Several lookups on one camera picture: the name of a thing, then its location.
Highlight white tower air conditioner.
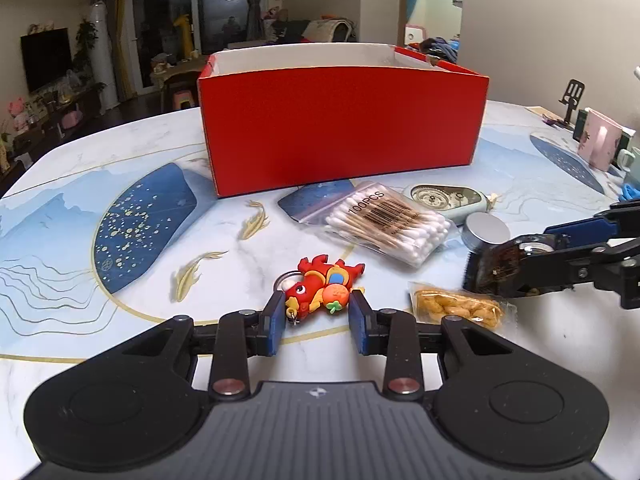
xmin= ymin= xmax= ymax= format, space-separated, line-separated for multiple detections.
xmin=87 ymin=1 xmax=121 ymax=108

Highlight yellow snack packet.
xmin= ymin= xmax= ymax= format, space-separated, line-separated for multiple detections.
xmin=407 ymin=282 xmax=506 ymax=329

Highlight dark television cabinet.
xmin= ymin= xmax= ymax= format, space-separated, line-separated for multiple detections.
xmin=0 ymin=82 xmax=108 ymax=186

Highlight pink mug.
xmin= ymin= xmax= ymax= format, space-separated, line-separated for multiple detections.
xmin=577 ymin=108 xmax=623 ymax=172

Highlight silver round tin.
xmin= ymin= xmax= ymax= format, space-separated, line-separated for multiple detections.
xmin=462 ymin=212 xmax=512 ymax=252

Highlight black television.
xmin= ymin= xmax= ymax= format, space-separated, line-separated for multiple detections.
xmin=21 ymin=27 xmax=72 ymax=93

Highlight black phone stand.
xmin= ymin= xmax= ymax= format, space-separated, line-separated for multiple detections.
xmin=555 ymin=79 xmax=586 ymax=128

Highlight dark snack packet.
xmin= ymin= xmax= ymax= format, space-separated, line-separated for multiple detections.
xmin=462 ymin=237 xmax=556 ymax=301

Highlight small coffee table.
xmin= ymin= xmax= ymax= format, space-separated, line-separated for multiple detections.
xmin=150 ymin=55 xmax=208 ymax=111

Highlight sofa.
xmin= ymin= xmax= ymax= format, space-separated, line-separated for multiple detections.
xmin=265 ymin=17 xmax=358 ymax=46

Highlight glass sliding door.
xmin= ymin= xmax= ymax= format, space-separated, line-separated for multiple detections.
xmin=131 ymin=0 xmax=251 ymax=56

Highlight yellow giraffe toy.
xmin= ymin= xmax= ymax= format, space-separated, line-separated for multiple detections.
xmin=172 ymin=14 xmax=196 ymax=58

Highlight bag of cotton swabs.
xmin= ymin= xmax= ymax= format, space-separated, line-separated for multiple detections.
xmin=305 ymin=180 xmax=453 ymax=267

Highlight grey yellow curtain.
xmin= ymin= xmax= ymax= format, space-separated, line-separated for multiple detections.
xmin=100 ymin=0 xmax=136 ymax=106

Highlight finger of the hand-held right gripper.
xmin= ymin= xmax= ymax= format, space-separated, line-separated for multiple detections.
xmin=515 ymin=240 xmax=626 ymax=302
xmin=544 ymin=199 xmax=640 ymax=247

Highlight pink plush toy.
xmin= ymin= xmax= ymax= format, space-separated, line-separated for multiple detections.
xmin=7 ymin=99 xmax=31 ymax=131

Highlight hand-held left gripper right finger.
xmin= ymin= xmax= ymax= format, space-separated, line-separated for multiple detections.
xmin=348 ymin=290 xmax=516 ymax=402

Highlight green potted plant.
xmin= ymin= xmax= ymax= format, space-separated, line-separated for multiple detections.
xmin=74 ymin=17 xmax=101 ymax=68

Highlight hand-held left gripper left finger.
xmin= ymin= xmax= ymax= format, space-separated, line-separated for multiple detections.
xmin=120 ymin=290 xmax=287 ymax=402

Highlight red fish keychain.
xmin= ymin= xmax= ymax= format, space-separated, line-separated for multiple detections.
xmin=272 ymin=256 xmax=366 ymax=323

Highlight pale green round device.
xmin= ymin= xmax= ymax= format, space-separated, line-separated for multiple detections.
xmin=402 ymin=181 xmax=488 ymax=221

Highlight red cardboard box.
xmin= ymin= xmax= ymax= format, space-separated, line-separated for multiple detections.
xmin=196 ymin=42 xmax=489 ymax=198

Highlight light green mug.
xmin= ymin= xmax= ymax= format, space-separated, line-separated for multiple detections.
xmin=617 ymin=146 xmax=640 ymax=191

